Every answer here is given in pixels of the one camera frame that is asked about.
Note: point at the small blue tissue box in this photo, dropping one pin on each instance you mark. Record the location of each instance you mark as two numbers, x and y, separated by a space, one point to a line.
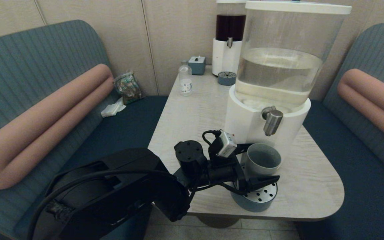
197 66

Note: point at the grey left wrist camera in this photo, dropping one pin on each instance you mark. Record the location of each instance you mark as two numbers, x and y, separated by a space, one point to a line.
227 145

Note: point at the white crumpled tissue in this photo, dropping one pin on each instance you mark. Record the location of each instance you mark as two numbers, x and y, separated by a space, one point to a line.
113 107

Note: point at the large clear water dispenser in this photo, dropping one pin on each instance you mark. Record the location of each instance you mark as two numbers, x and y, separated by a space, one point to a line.
295 100

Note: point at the small steel dispenser tap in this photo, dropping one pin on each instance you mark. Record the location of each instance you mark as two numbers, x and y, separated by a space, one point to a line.
229 42

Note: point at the small dark drink dispenser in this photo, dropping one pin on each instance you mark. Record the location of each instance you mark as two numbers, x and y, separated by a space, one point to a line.
223 56

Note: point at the grey-blue ribbed bench backrest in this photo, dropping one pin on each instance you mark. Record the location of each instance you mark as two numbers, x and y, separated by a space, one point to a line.
378 50
28 56

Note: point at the small blue perforated drip tray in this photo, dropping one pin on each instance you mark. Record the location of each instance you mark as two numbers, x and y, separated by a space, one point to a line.
227 79

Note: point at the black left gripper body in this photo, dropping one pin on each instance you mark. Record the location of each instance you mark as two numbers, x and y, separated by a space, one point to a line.
223 171

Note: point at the large blue perforated drip tray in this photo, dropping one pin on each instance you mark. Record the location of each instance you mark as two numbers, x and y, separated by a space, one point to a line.
257 201

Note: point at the crinkled snack bag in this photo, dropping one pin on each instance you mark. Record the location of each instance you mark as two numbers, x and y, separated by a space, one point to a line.
128 87

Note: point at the clear plastic bottle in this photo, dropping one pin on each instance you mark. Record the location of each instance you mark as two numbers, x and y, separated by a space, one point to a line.
185 83

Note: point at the steel water dispenser tap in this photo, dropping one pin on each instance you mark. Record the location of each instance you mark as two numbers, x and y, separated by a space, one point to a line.
272 120

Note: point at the pink bench bolster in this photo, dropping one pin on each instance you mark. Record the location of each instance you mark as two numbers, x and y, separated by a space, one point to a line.
45 126
372 93

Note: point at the dark blue bench seat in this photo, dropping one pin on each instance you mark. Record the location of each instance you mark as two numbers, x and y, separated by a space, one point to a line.
118 130
362 186

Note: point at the grey plastic cup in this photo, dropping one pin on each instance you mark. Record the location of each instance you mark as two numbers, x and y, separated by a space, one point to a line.
262 163

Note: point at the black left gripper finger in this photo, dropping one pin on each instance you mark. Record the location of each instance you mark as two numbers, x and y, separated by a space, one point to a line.
262 182
242 148

